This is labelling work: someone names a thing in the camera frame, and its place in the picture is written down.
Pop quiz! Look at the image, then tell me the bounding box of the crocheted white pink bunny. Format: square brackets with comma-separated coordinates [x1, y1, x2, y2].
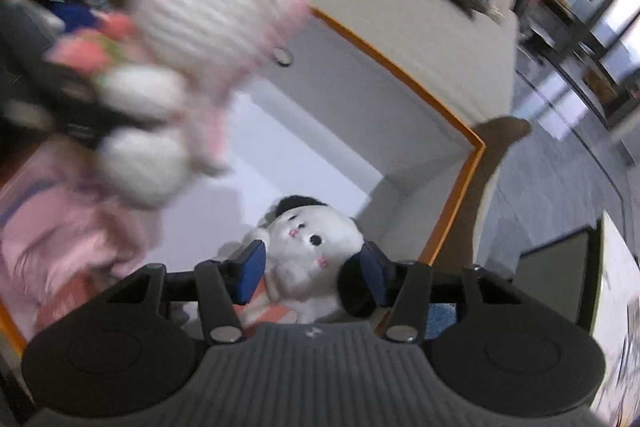
[47, 0, 314, 210]

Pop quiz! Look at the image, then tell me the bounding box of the pink plush cushion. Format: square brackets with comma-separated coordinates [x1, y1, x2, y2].
[0, 142, 162, 333]

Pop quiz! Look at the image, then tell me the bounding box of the white panda plush toy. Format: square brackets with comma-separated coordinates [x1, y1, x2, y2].
[235, 194, 394, 327]

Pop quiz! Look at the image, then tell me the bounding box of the person's right leg in jeans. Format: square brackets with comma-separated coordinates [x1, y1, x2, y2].
[427, 303, 462, 339]

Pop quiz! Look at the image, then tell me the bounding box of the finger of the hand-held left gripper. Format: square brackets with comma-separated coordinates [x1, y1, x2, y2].
[48, 3, 108, 32]

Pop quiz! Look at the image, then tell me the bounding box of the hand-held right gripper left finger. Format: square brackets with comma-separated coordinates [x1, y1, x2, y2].
[102, 239, 267, 344]

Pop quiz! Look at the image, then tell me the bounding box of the beige sofa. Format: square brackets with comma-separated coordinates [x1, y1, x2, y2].
[30, 0, 521, 268]

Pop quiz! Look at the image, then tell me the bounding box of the orange cardboard box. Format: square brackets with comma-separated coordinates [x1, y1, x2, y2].
[0, 7, 487, 358]

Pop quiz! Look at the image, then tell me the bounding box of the black metal shelf rack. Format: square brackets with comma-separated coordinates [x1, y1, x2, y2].
[520, 0, 622, 74]

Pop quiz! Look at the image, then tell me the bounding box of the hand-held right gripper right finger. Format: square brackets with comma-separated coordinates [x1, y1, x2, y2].
[360, 240, 525, 343]

